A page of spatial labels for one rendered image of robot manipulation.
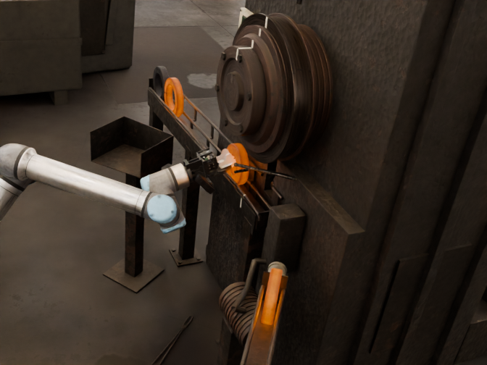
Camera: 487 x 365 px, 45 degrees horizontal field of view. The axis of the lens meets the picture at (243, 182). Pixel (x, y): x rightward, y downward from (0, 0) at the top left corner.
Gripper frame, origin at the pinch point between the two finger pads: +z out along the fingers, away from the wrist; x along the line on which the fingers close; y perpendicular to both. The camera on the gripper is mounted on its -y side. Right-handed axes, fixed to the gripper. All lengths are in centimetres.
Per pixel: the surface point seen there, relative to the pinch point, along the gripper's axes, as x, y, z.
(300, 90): -37, 43, 11
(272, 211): -38.3, 4.3, -3.4
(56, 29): 220, -13, -37
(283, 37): -27, 55, 12
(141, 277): 29, -65, -47
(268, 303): -71, 4, -21
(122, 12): 275, -35, 16
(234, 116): -16.8, 29.2, -3.3
